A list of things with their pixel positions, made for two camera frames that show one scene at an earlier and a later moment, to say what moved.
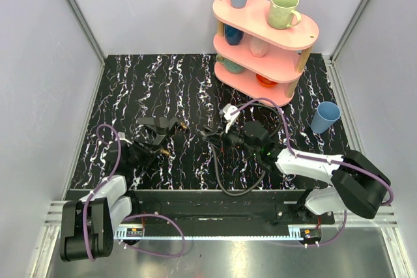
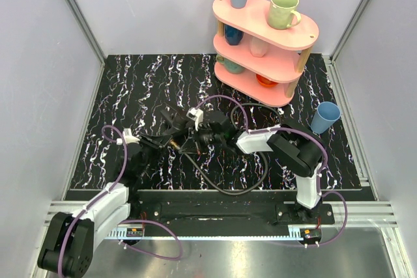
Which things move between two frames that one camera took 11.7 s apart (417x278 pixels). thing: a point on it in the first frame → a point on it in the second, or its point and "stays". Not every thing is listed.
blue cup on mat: [326, 114] stays
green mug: [282, 9] stays
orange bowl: [265, 81] stays
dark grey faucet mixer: [162, 127] → [178, 122]
